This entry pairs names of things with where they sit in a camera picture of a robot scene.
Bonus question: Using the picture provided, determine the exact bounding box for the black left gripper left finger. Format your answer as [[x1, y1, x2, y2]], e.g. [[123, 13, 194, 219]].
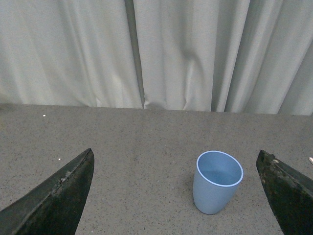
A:
[[0, 148, 94, 235]]

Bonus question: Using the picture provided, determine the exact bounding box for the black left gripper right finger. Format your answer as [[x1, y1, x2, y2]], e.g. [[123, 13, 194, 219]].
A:
[[256, 150, 313, 235]]

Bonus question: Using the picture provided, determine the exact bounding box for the light blue plastic cup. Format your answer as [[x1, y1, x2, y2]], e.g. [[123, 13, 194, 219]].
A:
[[193, 150, 244, 215]]

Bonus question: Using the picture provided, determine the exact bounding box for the pale grey-green curtain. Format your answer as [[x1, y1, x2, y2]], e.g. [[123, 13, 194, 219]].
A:
[[0, 0, 313, 115]]

